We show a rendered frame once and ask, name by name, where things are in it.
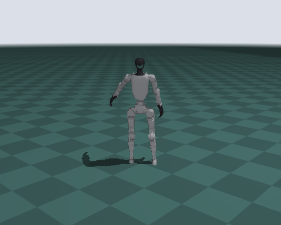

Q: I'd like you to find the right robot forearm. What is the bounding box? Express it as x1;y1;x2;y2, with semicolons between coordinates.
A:
155;89;162;107

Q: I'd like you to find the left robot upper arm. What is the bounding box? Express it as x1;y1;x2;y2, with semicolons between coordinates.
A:
120;74;132;89

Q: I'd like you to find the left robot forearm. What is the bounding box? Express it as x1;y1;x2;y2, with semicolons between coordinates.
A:
113;83;122;98

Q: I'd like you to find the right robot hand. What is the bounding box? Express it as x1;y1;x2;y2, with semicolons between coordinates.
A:
157;105;163;117

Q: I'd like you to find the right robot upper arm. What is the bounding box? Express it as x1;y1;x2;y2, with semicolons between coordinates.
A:
148;75;158;94

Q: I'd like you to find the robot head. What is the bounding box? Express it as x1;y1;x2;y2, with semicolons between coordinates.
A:
135;58;145;75

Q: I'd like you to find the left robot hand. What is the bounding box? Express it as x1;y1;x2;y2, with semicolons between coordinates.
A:
110;95;117;106

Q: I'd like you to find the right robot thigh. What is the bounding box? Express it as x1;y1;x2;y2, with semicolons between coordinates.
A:
146;107;155;141

